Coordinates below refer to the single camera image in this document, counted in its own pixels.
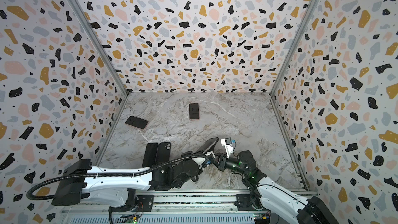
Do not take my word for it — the black phone case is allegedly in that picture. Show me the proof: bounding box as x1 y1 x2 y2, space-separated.
155 142 171 165

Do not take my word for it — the purple phone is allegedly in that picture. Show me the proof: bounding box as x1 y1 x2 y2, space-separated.
142 143 159 168

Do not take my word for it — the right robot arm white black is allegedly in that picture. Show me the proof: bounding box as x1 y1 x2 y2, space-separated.
215 150 338 224

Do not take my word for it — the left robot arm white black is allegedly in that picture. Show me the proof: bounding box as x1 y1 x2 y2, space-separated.
51 152 215 208

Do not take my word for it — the phone in dark case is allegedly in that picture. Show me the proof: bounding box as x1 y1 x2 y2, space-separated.
125 116 149 129

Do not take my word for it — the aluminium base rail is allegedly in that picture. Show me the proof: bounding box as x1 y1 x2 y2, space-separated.
59 189 316 224

